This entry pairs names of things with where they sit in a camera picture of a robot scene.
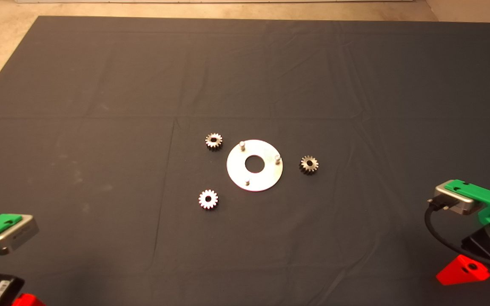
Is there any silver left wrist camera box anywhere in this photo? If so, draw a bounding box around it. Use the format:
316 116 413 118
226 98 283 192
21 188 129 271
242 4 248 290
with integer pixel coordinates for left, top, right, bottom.
0 215 40 256

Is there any black right camera cable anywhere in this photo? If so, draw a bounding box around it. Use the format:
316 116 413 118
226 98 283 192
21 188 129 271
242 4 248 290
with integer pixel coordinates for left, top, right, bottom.
424 201 490 275

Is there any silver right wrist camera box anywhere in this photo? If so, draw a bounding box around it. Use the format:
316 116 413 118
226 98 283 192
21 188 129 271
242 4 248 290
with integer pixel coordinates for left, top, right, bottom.
427 182 486 216

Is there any green right camera mount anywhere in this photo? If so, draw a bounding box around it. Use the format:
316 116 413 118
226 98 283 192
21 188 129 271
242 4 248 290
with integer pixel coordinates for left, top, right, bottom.
444 180 490 226

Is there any dark grey table cloth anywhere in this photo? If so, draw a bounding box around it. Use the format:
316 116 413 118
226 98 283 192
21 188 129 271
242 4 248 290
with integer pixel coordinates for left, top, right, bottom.
0 16 490 306

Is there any round metal carrier plate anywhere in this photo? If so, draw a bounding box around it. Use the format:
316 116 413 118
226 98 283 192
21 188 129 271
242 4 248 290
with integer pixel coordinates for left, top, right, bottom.
227 139 283 192

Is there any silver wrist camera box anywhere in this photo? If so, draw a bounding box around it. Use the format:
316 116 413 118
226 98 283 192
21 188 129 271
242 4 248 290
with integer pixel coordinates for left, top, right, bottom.
427 182 486 216
0 215 40 256

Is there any small steel spur gear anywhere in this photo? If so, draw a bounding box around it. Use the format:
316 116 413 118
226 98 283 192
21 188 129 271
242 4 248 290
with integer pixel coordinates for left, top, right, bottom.
198 189 219 210
205 133 223 151
299 155 319 175

